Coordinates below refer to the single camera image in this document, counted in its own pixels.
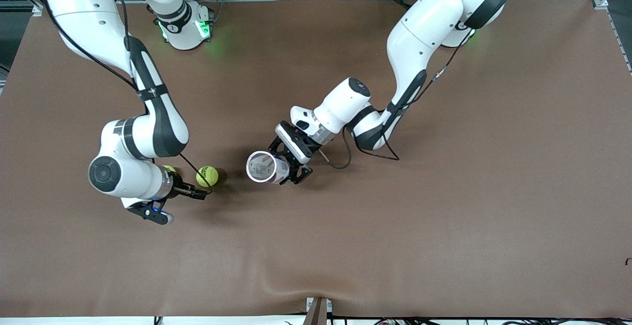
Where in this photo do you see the clear Wilson tennis ball can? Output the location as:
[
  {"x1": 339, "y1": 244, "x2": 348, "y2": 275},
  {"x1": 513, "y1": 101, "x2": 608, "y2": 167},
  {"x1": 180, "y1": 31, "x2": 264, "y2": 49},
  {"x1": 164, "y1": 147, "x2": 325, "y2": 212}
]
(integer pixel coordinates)
[{"x1": 246, "y1": 150, "x2": 292, "y2": 185}]

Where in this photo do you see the brown table cover cloth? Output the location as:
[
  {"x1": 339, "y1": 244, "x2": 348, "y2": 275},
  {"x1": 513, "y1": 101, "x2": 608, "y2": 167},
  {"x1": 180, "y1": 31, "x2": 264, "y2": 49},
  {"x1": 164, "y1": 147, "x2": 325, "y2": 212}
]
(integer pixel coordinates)
[{"x1": 0, "y1": 0, "x2": 632, "y2": 318}]

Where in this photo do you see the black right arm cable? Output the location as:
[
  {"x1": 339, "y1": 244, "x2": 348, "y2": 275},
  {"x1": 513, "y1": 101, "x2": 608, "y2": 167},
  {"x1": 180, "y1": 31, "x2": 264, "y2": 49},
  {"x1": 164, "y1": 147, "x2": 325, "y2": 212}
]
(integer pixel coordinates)
[{"x1": 42, "y1": 0, "x2": 213, "y2": 192}]

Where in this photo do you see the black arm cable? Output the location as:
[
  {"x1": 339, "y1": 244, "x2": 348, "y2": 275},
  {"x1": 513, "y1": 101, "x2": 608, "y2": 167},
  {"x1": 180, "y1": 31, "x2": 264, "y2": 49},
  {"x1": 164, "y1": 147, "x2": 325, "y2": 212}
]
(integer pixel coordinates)
[
  {"x1": 318, "y1": 29, "x2": 477, "y2": 170},
  {"x1": 42, "y1": 0, "x2": 213, "y2": 192}
]

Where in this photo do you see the metal camera mast bracket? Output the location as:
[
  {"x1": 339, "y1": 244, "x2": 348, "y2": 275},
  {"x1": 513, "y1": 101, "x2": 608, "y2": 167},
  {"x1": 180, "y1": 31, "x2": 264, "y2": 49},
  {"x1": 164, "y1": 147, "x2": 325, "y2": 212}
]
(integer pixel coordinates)
[{"x1": 303, "y1": 296, "x2": 333, "y2": 325}]

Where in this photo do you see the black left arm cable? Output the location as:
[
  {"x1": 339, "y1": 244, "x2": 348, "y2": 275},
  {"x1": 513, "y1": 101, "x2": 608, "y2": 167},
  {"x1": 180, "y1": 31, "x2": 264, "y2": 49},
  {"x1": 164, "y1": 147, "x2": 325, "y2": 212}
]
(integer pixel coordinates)
[{"x1": 318, "y1": 29, "x2": 477, "y2": 170}]

